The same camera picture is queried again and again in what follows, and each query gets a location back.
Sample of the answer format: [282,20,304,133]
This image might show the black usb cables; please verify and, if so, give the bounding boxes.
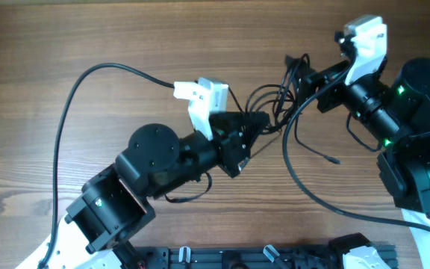
[228,53,342,165]

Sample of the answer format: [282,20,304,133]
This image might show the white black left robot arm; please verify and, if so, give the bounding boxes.
[20,112,269,268]

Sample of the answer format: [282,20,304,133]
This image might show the black left camera cable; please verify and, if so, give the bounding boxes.
[37,62,175,269]

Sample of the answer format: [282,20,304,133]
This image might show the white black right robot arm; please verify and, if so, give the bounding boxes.
[285,57,430,268]

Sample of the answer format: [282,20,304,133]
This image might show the black right camera cable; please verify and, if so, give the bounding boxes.
[281,48,430,247]

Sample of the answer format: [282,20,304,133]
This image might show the black camera cable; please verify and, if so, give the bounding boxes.
[37,62,175,269]
[281,48,430,247]

